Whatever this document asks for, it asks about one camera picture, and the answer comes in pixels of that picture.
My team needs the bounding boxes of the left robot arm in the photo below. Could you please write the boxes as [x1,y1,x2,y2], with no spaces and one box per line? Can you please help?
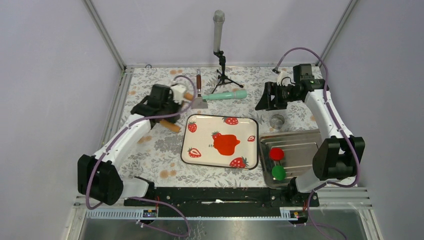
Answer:
[77,84,193,206]

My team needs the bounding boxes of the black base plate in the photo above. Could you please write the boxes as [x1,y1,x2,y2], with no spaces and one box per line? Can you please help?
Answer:
[123,187,308,218]

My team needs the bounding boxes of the mint green rolling pin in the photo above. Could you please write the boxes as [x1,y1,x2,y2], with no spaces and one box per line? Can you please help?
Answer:
[201,90,248,101]

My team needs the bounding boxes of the wooden dough roller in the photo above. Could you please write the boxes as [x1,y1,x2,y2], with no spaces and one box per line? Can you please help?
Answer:
[159,92,194,133]

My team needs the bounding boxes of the stainless steel tray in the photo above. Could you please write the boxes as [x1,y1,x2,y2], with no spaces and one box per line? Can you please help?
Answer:
[259,129,322,189]

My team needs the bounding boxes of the purple cable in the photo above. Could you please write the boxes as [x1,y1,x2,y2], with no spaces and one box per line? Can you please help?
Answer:
[272,47,361,240]
[85,75,198,238]

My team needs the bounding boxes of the wooden handled metal scraper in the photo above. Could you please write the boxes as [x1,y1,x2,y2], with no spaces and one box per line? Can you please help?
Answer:
[191,68,208,109]

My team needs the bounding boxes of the red dough disc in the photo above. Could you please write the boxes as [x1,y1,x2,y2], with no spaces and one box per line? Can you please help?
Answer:
[268,147,285,161]

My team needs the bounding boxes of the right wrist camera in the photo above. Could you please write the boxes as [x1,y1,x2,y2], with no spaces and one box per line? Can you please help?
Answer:
[276,64,315,87]

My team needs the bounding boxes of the orange dough piece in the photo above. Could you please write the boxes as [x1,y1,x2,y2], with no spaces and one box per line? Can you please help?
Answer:
[213,134,241,156]

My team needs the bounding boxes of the floral pattern table mat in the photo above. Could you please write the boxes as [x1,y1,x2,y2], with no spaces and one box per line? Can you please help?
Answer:
[105,66,359,189]

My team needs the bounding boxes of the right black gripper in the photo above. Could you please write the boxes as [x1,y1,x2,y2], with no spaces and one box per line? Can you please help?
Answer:
[254,81,301,112]

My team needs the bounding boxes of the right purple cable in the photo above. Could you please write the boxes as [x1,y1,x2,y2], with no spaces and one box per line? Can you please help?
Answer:
[272,47,361,240]

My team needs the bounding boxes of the green dough disc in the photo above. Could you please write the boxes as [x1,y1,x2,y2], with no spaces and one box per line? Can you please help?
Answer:
[271,165,287,181]

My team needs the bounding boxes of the strawberry print white tray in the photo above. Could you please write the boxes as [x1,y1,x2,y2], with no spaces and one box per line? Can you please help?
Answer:
[180,114,259,170]

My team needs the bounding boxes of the black tripod mic stand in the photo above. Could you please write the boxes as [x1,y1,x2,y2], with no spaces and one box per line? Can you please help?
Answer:
[211,50,244,94]

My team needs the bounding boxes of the silver microphone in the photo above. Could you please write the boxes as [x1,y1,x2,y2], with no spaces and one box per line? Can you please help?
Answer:
[212,9,225,53]

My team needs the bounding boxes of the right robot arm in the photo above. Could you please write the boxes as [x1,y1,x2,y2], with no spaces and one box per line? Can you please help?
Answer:
[255,79,365,206]

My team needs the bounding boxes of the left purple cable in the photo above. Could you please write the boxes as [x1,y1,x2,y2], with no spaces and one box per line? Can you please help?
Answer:
[85,75,198,238]

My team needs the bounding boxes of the small round metal cup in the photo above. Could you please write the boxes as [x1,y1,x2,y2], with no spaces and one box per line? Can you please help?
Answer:
[269,114,285,130]

